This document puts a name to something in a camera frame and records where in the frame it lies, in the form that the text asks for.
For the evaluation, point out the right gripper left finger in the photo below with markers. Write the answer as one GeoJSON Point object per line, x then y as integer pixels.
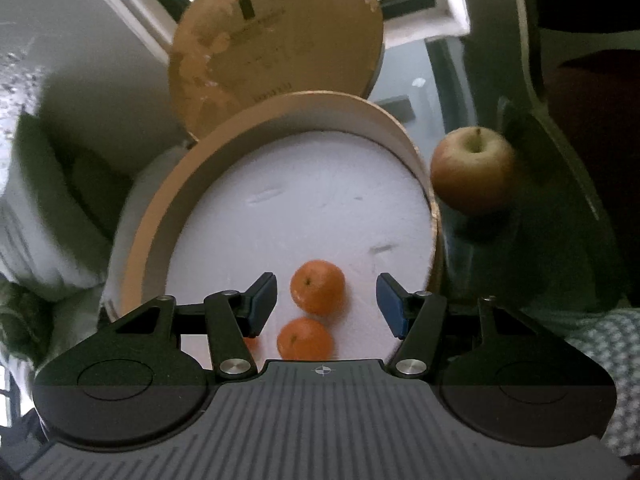
{"type": "Point", "coordinates": [232, 316]}

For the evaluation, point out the red-yellow apple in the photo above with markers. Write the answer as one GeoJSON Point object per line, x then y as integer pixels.
{"type": "Point", "coordinates": [472, 169]}

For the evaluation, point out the orange mandarin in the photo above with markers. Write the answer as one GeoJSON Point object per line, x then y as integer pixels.
{"type": "Point", "coordinates": [305, 339]}
{"type": "Point", "coordinates": [318, 287]}
{"type": "Point", "coordinates": [253, 344]}

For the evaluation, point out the houndstooth clothed leg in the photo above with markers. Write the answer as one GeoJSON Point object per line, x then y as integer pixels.
{"type": "Point", "coordinates": [610, 338]}

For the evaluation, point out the gold round box lid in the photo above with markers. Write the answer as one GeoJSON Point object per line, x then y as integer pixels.
{"type": "Point", "coordinates": [229, 55]}

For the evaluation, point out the black chair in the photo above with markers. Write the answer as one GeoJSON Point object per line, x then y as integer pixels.
{"type": "Point", "coordinates": [545, 74]}

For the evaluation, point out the grey sofa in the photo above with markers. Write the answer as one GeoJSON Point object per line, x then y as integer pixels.
{"type": "Point", "coordinates": [67, 225]}

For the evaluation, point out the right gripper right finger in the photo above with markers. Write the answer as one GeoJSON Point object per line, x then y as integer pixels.
{"type": "Point", "coordinates": [415, 319]}

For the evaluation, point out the gold round gift box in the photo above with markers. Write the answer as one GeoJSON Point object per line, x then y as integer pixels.
{"type": "Point", "coordinates": [306, 176]}

